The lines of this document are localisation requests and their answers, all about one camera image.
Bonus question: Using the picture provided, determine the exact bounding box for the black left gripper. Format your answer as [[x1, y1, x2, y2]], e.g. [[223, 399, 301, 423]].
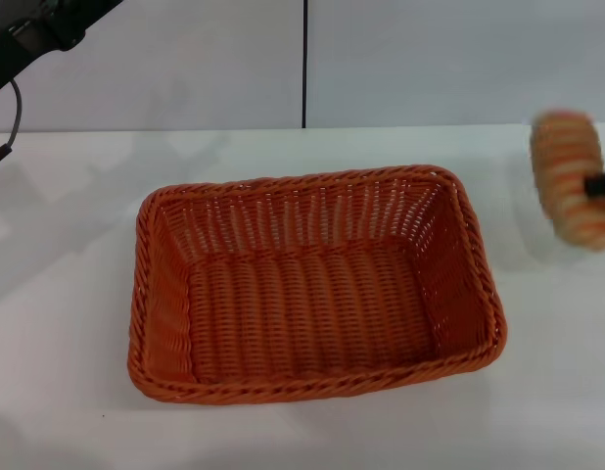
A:
[[0, 0, 123, 97]]

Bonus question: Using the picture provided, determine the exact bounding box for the orange striped bread roll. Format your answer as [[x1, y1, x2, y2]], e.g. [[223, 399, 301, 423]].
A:
[[529, 108, 605, 253]]

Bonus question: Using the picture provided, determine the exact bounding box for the orange woven plastic basket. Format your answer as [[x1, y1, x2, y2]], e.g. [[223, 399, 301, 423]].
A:
[[125, 164, 509, 405]]

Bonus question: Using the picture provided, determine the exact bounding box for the black arm cable with plug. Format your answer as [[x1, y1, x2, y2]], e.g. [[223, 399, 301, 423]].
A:
[[0, 77, 24, 171]]

